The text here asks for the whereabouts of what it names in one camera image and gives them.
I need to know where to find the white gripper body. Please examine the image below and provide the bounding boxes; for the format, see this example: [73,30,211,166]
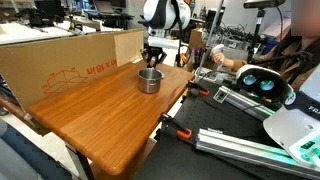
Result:
[147,35,180,51]

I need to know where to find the white VR controller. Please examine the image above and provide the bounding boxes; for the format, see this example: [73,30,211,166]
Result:
[210,43,226,58]

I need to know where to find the white Franka robot base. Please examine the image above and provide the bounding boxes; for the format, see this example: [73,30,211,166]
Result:
[262,63,320,172]

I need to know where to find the small stainless steel pot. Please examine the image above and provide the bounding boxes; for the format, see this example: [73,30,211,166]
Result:
[137,67,165,95]

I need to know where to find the operator hand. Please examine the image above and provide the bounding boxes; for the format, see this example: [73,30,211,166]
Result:
[212,52,228,68]

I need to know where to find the slanted metal pole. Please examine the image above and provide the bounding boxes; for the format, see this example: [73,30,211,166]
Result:
[195,0,225,83]

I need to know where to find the background laptop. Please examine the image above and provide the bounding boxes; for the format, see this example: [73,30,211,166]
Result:
[92,0,116,15]

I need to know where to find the brown jacket sleeve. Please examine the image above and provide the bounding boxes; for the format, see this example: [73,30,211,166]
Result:
[229,33,320,88]

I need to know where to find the black perforated breadboard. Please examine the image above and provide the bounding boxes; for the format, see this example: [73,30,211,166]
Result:
[134,78,320,180]

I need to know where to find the large printed cardboard box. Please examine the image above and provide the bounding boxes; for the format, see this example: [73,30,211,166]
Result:
[0,28,145,113]

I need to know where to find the white VR headset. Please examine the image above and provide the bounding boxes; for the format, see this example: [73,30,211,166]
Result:
[235,64,295,105]

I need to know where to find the white background table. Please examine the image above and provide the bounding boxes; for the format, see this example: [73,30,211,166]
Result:
[0,21,103,46]

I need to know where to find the flat cardboard sheets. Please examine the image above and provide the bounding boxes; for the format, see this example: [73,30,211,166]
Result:
[262,12,293,42]

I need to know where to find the grey table leg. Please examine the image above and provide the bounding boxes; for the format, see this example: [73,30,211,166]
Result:
[64,143,96,180]

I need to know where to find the blue grey padded chair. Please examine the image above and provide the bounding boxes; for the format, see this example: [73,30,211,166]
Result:
[0,119,73,180]

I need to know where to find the orange handled black clamp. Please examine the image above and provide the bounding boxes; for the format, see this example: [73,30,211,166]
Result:
[157,112,194,141]
[185,80,211,98]

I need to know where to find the grey bin with cables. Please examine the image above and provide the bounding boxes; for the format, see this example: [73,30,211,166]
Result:
[209,28,255,66]

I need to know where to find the short aluminium rail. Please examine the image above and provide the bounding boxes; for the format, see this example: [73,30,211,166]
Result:
[212,85,278,122]

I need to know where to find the black camera on stand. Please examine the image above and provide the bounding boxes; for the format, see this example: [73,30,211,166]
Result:
[242,0,288,65]

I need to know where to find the long aluminium rail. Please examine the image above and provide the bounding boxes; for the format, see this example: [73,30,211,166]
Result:
[194,128,320,180]

